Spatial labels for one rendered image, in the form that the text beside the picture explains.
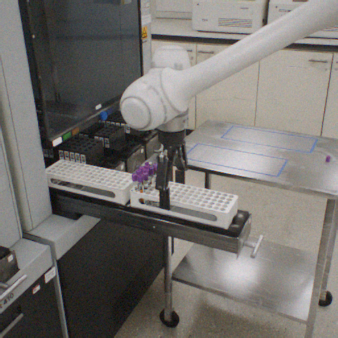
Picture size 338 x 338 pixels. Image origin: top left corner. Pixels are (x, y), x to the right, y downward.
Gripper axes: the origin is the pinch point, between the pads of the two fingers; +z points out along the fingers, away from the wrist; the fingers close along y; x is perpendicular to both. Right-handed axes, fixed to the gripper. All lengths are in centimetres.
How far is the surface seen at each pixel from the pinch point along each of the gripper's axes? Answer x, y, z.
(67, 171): 36.1, -1.3, -0.5
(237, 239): -21.7, -6.7, 5.5
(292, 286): -32, 42, 58
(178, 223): -4.5, -6.2, 5.3
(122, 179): 17.1, 0.7, -0.4
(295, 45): 8, 233, 2
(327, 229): -42, 25, 17
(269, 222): -6, 126, 86
